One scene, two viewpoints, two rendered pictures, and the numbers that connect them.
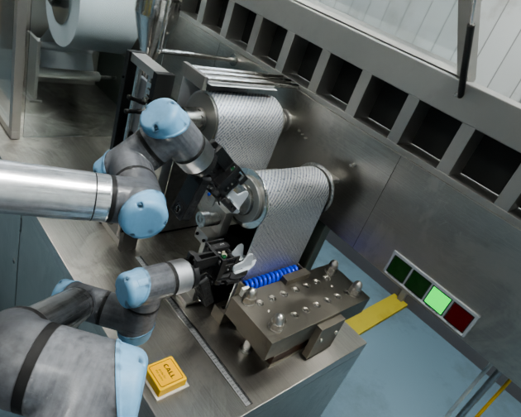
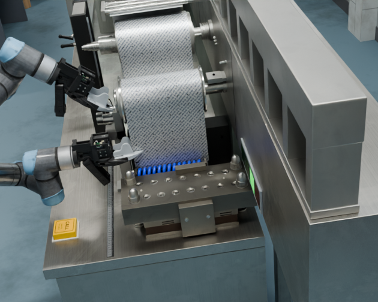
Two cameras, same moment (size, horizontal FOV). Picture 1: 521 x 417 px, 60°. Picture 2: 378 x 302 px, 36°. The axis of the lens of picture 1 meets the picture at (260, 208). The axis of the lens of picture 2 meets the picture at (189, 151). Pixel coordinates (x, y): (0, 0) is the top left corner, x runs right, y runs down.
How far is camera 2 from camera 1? 1.31 m
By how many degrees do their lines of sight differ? 41
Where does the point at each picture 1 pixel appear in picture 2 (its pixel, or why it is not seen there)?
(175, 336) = (95, 209)
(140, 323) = (41, 187)
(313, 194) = (179, 92)
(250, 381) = (124, 243)
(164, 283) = (45, 159)
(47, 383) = not seen: outside the picture
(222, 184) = (71, 88)
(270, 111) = (173, 26)
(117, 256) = not seen: hidden behind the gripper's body
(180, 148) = (20, 66)
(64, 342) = not seen: outside the picture
